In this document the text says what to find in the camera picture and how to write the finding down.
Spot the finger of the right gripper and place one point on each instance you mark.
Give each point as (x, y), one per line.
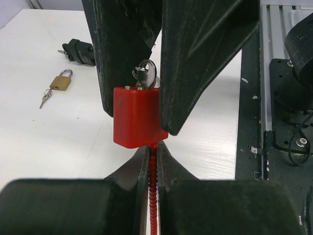
(123, 33)
(199, 39)

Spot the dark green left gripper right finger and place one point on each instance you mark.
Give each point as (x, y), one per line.
(191, 206)

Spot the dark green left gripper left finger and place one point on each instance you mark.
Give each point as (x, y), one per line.
(73, 205)

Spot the black padlock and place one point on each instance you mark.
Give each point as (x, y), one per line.
(80, 52)

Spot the small brass padlock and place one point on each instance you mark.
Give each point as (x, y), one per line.
(62, 81)

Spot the red cable padlock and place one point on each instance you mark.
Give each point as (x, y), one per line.
(136, 123)

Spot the silver keys of handled padlock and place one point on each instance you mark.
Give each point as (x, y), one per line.
(47, 95)

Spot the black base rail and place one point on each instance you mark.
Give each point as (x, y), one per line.
(275, 131)

